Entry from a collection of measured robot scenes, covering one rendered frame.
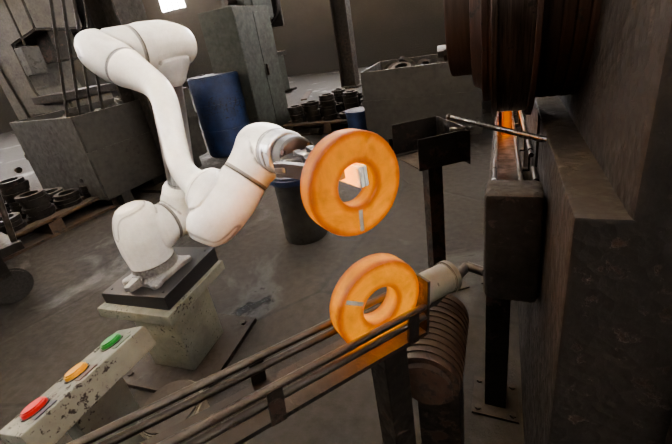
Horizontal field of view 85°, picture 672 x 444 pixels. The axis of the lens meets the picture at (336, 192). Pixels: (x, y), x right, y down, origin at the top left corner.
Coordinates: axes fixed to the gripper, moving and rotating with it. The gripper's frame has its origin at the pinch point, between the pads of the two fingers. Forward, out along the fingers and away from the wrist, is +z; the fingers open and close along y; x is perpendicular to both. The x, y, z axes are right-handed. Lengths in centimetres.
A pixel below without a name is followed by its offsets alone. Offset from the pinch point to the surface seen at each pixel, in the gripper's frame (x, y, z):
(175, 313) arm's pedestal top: -55, 29, -78
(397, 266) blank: -16.2, -3.5, 3.7
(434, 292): -24.7, -10.3, 4.1
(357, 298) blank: -18.3, 4.3, 3.1
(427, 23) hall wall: 40, -769, -727
